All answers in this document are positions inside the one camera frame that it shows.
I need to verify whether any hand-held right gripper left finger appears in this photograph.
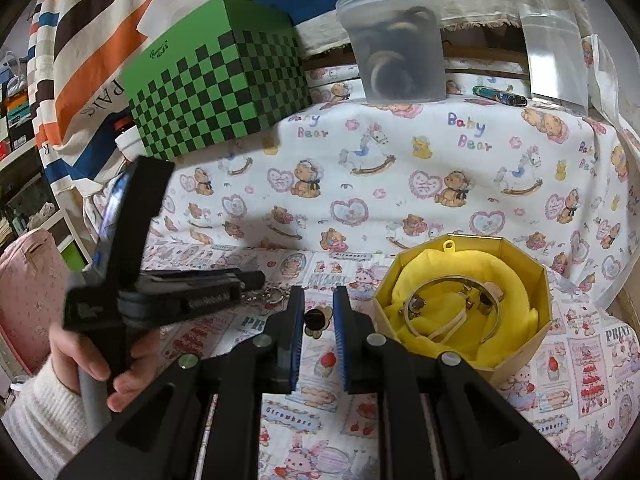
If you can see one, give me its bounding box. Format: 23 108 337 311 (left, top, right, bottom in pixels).
57 286 307 480

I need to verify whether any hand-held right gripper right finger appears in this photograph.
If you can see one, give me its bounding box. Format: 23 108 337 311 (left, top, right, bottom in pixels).
332 285 581 480

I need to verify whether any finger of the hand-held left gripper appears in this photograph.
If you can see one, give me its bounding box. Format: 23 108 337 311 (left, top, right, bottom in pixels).
140 269 267 293

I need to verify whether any black gold earring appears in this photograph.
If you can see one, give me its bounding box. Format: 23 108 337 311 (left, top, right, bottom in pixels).
304 307 333 338

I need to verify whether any silver bangle with chain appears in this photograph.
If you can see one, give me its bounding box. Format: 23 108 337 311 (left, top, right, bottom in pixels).
402 275 503 346

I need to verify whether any gold octagonal box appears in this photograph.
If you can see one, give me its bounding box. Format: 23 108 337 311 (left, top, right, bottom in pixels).
372 232 553 386

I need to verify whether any person's left forearm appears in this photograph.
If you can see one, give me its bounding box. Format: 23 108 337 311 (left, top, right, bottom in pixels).
0 360 93 480

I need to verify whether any person's left hand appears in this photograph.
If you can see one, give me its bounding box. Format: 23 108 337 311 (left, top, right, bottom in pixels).
50 317 161 411

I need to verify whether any white cup with dark jar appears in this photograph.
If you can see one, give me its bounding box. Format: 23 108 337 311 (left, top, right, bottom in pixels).
115 127 143 153

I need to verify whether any white thin band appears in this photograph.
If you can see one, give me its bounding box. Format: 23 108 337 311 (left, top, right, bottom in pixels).
424 310 471 346

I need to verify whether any storage shelf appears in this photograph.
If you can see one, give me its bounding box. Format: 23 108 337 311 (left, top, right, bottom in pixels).
0 50 86 266

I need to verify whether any pink cushion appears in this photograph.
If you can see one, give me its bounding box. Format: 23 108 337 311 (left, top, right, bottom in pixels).
0 229 76 376

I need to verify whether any yellow cloth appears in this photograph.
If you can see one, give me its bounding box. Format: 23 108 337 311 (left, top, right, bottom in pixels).
385 242 543 361

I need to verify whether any green checkered tissue box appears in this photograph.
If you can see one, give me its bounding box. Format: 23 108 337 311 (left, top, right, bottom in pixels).
122 0 312 163

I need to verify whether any bear printed white cloth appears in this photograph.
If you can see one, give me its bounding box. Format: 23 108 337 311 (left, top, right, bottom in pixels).
82 55 640 311

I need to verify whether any striped hanging cloth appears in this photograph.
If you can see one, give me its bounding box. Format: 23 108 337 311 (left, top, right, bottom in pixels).
27 0 588 196

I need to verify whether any white tissue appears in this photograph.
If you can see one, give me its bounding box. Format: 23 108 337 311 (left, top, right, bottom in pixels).
137 0 226 36

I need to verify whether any strawberry printed cloth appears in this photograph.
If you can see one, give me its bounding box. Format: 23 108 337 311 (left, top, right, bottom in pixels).
135 245 640 480

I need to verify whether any clear plastic container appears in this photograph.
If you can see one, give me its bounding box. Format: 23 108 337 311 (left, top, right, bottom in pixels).
335 0 447 103

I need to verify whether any dark green lighter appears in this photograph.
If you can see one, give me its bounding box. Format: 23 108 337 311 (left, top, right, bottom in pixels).
472 85 528 107

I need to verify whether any clear spray bottle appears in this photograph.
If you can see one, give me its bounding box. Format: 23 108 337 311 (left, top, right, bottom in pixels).
512 0 591 116

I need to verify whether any silver keychain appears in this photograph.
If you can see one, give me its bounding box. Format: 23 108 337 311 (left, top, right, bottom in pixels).
245 285 291 306

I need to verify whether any cream chunky ring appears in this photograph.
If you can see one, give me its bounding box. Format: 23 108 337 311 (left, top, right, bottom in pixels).
479 284 502 313

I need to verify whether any bundle of hair ties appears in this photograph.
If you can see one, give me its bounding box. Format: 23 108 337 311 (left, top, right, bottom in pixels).
367 5 436 98

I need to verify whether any wooden rail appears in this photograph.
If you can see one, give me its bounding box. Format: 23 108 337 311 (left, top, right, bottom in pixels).
302 42 531 81

